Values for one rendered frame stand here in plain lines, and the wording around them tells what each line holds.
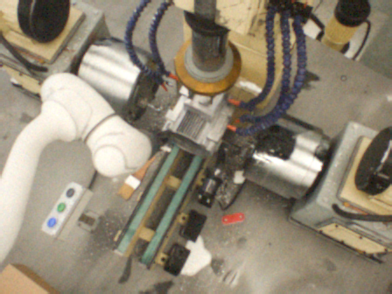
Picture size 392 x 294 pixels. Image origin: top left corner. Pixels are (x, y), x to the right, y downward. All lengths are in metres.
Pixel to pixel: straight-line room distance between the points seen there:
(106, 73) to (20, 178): 0.57
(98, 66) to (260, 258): 0.87
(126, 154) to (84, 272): 0.75
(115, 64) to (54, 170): 0.53
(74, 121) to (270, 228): 0.87
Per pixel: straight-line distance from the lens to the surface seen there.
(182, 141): 1.38
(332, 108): 1.68
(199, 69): 1.02
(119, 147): 0.83
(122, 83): 1.26
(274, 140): 1.17
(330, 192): 1.18
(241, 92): 1.26
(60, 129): 0.89
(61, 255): 1.53
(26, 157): 0.83
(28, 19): 1.23
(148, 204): 1.36
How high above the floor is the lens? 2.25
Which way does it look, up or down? 72 degrees down
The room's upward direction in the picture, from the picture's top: straight up
